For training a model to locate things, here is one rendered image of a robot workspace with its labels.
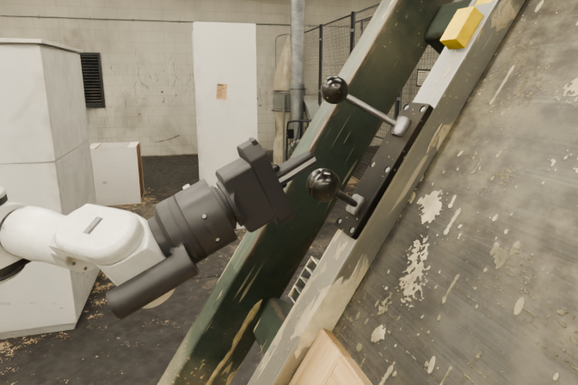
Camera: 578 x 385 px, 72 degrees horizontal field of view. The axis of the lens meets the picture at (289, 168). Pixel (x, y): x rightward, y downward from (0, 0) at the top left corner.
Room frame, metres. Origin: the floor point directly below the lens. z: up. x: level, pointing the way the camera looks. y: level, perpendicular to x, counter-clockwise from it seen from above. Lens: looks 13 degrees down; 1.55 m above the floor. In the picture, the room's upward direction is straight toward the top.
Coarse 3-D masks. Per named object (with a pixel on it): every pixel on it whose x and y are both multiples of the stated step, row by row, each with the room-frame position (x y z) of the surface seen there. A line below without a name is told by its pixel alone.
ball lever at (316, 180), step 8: (320, 168) 0.43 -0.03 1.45; (312, 176) 0.42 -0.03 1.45; (320, 176) 0.42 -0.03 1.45; (328, 176) 0.42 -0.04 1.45; (336, 176) 0.43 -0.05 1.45; (312, 184) 0.42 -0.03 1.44; (320, 184) 0.41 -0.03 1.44; (328, 184) 0.41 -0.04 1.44; (336, 184) 0.42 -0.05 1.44; (312, 192) 0.42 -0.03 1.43; (320, 192) 0.41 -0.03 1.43; (328, 192) 0.41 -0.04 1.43; (336, 192) 0.42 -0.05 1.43; (320, 200) 0.42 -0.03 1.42; (328, 200) 0.42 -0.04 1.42; (344, 200) 0.47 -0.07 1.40; (352, 200) 0.48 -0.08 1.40; (360, 200) 0.50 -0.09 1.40; (352, 208) 0.50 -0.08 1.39; (360, 208) 0.50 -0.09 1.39
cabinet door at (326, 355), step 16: (320, 336) 0.45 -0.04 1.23; (320, 352) 0.44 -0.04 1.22; (336, 352) 0.42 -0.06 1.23; (304, 368) 0.44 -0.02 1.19; (320, 368) 0.42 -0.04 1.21; (336, 368) 0.40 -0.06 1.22; (352, 368) 0.39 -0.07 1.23; (304, 384) 0.42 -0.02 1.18; (320, 384) 0.41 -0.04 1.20; (336, 384) 0.39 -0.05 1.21; (352, 384) 0.37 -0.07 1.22; (368, 384) 0.37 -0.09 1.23
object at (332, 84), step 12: (324, 84) 0.54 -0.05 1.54; (336, 84) 0.53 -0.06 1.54; (324, 96) 0.54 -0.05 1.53; (336, 96) 0.53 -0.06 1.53; (348, 96) 0.54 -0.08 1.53; (360, 108) 0.54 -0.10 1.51; (372, 108) 0.54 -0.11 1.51; (384, 120) 0.53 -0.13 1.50; (396, 120) 0.53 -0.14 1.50; (408, 120) 0.52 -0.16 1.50; (396, 132) 0.52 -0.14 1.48
